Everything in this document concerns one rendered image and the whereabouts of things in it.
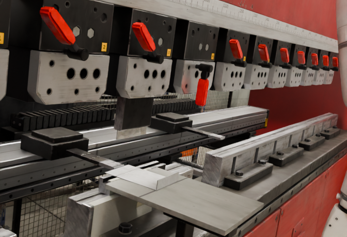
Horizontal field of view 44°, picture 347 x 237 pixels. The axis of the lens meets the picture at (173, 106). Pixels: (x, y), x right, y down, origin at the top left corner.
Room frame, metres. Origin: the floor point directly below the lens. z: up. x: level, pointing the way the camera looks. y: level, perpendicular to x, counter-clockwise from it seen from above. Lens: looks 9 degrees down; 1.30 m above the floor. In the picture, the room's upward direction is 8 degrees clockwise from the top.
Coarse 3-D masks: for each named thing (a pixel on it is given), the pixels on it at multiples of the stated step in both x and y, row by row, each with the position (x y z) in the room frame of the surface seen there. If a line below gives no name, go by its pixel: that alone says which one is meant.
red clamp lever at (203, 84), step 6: (198, 66) 0.98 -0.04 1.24; (204, 66) 0.97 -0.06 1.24; (210, 66) 0.96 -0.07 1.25; (204, 72) 0.97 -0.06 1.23; (210, 72) 0.97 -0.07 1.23; (204, 78) 0.97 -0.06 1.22; (198, 84) 0.97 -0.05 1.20; (204, 84) 0.96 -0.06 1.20; (198, 90) 0.97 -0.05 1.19; (204, 90) 0.97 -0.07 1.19; (198, 96) 0.97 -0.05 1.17; (204, 96) 0.97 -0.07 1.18; (198, 102) 0.97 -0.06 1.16; (204, 102) 0.97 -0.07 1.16
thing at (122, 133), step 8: (120, 104) 0.84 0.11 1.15; (128, 104) 0.84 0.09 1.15; (136, 104) 0.87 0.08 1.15; (144, 104) 0.89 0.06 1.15; (152, 104) 0.92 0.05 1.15; (120, 112) 0.84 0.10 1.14; (128, 112) 0.84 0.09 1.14; (136, 112) 0.87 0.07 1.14; (144, 112) 0.89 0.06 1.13; (120, 120) 0.83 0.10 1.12; (128, 120) 0.85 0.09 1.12; (136, 120) 0.87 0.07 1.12; (144, 120) 0.90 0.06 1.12; (120, 128) 0.83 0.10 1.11; (128, 128) 0.85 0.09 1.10; (136, 128) 0.89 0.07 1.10; (144, 128) 0.91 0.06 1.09; (120, 136) 0.85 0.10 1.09; (128, 136) 0.87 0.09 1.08
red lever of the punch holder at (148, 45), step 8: (136, 24) 0.74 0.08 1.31; (136, 32) 0.75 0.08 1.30; (144, 32) 0.74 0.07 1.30; (144, 40) 0.75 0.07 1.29; (152, 40) 0.77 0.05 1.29; (144, 48) 0.77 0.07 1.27; (152, 48) 0.77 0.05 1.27; (144, 56) 0.81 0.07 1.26; (152, 56) 0.79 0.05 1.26; (160, 56) 0.79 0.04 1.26
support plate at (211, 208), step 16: (128, 192) 0.77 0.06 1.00; (144, 192) 0.78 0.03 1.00; (160, 192) 0.79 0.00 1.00; (176, 192) 0.80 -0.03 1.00; (192, 192) 0.82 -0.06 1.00; (208, 192) 0.83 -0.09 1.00; (224, 192) 0.84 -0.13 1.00; (160, 208) 0.72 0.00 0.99; (176, 208) 0.72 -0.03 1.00; (192, 208) 0.73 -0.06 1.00; (208, 208) 0.74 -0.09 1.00; (224, 208) 0.75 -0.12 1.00; (240, 208) 0.77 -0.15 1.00; (256, 208) 0.78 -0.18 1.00; (208, 224) 0.67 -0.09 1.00; (224, 224) 0.68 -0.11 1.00; (240, 224) 0.71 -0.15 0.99
